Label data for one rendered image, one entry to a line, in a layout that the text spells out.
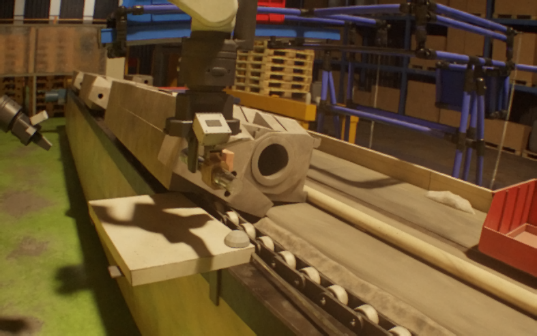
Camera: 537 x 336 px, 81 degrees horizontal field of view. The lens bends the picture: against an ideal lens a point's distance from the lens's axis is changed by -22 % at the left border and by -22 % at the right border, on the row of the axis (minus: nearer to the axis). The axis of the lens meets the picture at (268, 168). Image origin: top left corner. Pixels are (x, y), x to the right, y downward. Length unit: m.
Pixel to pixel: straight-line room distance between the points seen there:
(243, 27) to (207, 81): 0.10
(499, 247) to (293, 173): 0.53
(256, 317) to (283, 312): 0.06
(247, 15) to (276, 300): 0.42
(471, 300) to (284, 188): 0.53
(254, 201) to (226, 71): 0.36
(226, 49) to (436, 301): 0.52
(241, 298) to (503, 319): 0.43
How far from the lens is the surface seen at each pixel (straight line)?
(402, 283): 0.70
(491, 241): 0.84
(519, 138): 9.72
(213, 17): 0.57
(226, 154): 0.67
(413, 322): 0.61
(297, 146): 0.95
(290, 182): 0.96
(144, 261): 0.58
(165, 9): 1.26
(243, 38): 0.61
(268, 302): 0.55
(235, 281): 0.62
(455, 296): 0.70
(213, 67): 0.58
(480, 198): 1.23
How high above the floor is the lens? 1.08
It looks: 14 degrees down
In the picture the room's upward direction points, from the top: 5 degrees clockwise
